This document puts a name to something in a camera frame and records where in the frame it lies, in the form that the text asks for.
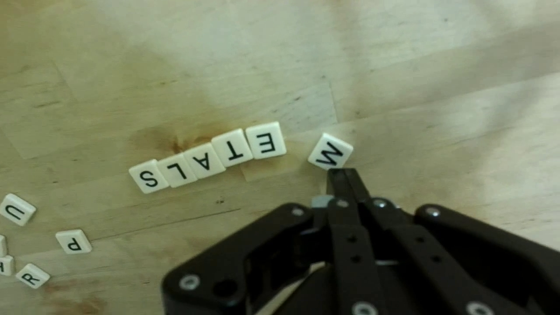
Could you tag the white letter tile L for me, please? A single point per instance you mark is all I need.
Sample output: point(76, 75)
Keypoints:
point(177, 169)

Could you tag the white letter tile T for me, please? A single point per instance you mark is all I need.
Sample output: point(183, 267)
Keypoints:
point(232, 147)

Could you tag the white letter tile E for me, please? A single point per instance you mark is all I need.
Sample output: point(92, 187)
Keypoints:
point(267, 140)

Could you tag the white letter tile R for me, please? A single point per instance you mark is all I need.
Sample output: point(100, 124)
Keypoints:
point(32, 274)

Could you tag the white letter tile P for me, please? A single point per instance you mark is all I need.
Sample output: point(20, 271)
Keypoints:
point(74, 239)

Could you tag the white letter tile M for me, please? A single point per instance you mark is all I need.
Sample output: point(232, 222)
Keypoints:
point(331, 150)

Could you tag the white letter tile A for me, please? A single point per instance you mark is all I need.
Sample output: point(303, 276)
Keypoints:
point(204, 159)

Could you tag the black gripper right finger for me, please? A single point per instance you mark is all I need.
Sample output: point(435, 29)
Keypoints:
point(466, 262)

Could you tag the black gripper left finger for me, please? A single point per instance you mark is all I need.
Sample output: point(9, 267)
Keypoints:
point(263, 262)

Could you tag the white letter tile H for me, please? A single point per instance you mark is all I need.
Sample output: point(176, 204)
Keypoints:
point(4, 266)

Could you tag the white letter tile U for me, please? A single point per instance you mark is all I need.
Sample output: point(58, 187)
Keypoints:
point(16, 208)

